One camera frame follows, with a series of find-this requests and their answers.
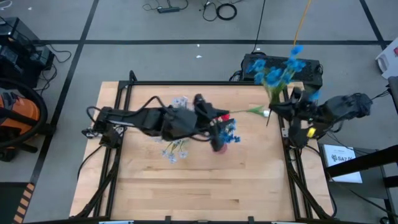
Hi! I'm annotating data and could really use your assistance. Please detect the black metal beam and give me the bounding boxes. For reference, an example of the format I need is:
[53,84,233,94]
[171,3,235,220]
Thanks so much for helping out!
[325,145,398,179]

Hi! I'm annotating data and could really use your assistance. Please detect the orange shop vacuum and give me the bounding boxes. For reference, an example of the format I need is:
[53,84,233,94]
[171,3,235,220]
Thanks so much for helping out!
[0,77,50,162]

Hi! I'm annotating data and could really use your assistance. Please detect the black table frame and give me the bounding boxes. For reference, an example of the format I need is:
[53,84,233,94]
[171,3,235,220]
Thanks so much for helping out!
[70,70,338,224]

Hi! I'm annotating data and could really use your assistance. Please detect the small-bloom blue flower bunch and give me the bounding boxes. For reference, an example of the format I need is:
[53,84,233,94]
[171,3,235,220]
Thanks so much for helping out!
[247,45,322,106]

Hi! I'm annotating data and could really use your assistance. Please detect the black electronics with cables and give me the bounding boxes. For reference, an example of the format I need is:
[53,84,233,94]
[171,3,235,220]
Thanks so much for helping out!
[0,17,56,88]

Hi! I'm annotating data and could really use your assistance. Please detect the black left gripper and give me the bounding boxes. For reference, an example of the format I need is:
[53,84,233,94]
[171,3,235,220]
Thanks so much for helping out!
[192,93,231,152]

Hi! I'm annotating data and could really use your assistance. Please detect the white flower bunch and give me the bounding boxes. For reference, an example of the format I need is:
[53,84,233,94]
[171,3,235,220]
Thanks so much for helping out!
[160,95,190,165]

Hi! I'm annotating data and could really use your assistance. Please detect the large-bloom blue flower bunch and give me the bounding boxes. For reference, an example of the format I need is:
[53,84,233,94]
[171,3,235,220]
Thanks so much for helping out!
[217,119,242,144]

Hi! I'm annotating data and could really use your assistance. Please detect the white cardboard box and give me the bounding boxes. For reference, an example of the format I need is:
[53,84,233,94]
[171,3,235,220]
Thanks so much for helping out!
[375,45,398,80]

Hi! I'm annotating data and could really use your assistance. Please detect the coiled black cable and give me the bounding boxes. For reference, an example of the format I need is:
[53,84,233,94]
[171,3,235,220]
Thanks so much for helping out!
[215,2,238,22]

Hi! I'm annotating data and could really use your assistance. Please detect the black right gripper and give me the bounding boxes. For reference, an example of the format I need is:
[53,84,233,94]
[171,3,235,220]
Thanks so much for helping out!
[269,101,321,124]

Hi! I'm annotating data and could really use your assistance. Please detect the black power strip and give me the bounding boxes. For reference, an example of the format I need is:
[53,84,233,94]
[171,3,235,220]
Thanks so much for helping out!
[157,6,181,14]

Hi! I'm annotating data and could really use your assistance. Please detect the thick black hanging cable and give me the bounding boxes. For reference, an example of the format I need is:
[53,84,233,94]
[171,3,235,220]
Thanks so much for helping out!
[251,0,267,53]

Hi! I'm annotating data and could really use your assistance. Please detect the white artificial tulip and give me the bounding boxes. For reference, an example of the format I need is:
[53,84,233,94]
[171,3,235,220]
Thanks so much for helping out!
[229,105,271,118]

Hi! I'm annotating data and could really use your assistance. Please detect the black computer case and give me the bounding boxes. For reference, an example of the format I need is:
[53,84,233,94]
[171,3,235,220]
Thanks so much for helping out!
[241,53,323,91]

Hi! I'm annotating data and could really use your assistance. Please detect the yellow hanging cable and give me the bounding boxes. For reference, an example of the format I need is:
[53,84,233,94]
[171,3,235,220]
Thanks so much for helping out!
[293,0,313,47]

